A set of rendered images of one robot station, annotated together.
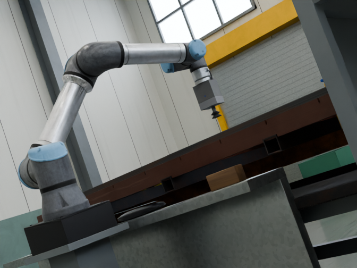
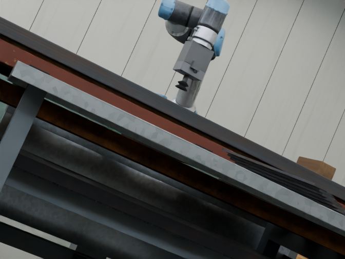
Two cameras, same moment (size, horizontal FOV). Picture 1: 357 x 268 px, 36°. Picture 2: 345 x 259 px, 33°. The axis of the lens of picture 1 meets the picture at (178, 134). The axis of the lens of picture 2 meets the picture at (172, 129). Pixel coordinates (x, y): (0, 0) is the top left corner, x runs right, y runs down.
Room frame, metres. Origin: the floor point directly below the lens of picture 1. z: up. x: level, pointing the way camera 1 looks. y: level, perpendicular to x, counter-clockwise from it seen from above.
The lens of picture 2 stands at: (3.28, -1.72, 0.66)
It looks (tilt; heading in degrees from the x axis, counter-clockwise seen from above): 5 degrees up; 124
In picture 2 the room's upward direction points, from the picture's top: 24 degrees clockwise
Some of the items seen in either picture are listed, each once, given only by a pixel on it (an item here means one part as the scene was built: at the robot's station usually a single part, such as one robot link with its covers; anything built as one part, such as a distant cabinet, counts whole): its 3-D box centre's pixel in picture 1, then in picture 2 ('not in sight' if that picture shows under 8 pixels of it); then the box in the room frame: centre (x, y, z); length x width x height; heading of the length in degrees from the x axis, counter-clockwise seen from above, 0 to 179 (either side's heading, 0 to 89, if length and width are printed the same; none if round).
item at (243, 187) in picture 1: (119, 228); (156, 174); (1.94, 0.31, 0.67); 1.30 x 0.20 x 0.03; 50
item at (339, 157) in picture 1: (331, 180); not in sight; (5.90, -1.38, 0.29); 0.61 x 0.46 x 0.57; 150
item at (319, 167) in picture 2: not in sight; (314, 169); (2.66, 0.02, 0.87); 0.12 x 0.06 x 0.05; 146
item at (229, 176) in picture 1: (226, 177); not in sight; (1.64, -0.09, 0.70); 0.10 x 0.06 x 0.05; 62
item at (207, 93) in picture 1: (210, 92); (195, 58); (2.22, -0.18, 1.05); 0.10 x 0.09 x 0.16; 146
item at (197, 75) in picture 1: (202, 75); (203, 36); (2.21, -0.17, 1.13); 0.08 x 0.08 x 0.05
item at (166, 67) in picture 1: (177, 61); (206, 22); (2.14, -0.10, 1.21); 0.11 x 0.11 x 0.08; 33
